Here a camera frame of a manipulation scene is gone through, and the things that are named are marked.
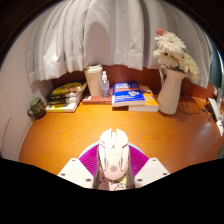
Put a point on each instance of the yellow and black book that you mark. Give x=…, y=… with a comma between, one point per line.
x=68, y=88

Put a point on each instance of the yellow and white book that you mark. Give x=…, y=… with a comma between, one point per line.
x=61, y=107

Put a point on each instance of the white curtain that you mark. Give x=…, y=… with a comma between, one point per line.
x=110, y=33

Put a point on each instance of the white lidded cup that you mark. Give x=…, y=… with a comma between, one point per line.
x=93, y=81

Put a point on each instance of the blue-cover book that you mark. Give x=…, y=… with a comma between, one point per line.
x=127, y=94

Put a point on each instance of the red-brown flat book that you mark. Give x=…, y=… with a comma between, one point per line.
x=96, y=100

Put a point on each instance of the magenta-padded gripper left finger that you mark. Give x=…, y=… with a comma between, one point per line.
x=75, y=172

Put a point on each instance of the clear spray bottle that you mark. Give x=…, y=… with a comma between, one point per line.
x=105, y=87

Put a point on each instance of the pink computer mouse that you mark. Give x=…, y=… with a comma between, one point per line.
x=113, y=153

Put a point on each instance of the dark green mug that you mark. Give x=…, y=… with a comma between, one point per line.
x=37, y=108

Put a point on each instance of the yellow-cover book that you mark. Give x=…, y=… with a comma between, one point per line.
x=150, y=101

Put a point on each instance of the bunch of white flowers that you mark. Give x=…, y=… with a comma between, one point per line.
x=171, y=50

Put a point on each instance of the white laptop on stand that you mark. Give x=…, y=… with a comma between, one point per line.
x=214, y=109

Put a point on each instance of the white ceramic vase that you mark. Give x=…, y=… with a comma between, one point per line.
x=170, y=93

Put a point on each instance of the white paper sheet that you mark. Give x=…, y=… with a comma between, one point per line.
x=220, y=127

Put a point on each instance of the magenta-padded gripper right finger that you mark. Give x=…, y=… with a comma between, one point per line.
x=151, y=171

